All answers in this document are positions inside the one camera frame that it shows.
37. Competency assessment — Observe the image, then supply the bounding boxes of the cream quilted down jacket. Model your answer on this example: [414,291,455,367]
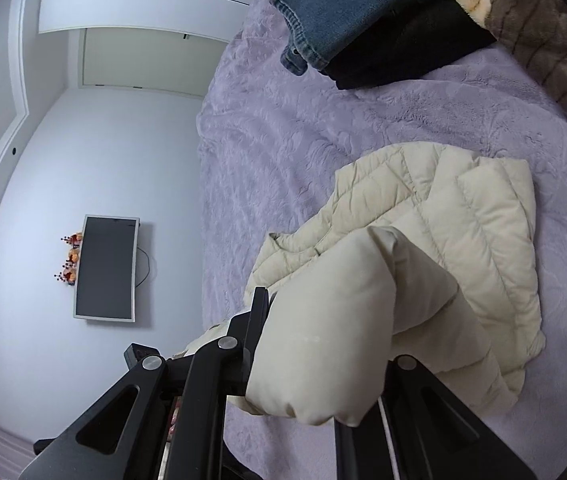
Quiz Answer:
[233,142,545,426]

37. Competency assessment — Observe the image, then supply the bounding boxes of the orange red flower decoration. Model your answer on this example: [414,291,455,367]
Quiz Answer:
[55,232,83,286]

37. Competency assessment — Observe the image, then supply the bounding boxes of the lavender embossed plush blanket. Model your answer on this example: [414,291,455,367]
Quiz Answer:
[197,0,567,479]

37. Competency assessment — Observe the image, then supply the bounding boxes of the white built-in wardrobe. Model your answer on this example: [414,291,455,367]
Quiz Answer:
[38,0,252,98]

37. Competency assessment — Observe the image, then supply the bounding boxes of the folded dark blue jeans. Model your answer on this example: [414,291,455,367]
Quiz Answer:
[270,0,495,90]

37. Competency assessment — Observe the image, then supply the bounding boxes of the wall mounted flat television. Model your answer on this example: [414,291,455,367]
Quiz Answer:
[73,214,140,323]

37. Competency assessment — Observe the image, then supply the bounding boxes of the black television power cable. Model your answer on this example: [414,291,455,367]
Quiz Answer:
[135,246,152,290]

